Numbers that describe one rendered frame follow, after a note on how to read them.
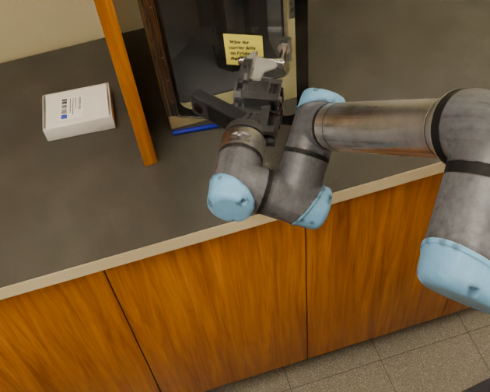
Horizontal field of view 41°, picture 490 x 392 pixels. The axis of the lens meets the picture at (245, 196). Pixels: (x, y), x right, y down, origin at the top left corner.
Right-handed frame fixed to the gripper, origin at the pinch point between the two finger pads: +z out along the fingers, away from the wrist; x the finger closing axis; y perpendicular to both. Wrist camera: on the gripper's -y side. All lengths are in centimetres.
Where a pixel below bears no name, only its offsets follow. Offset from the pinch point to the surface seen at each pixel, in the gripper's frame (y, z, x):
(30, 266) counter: -41, -34, -26
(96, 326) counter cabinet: -36, -32, -55
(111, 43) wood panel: -24.1, -6.1, 7.7
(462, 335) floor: 59, 11, -120
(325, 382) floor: 17, -11, -120
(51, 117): -49, 3, -22
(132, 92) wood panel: -23.1, -5.6, -4.8
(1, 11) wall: -69, 29, -13
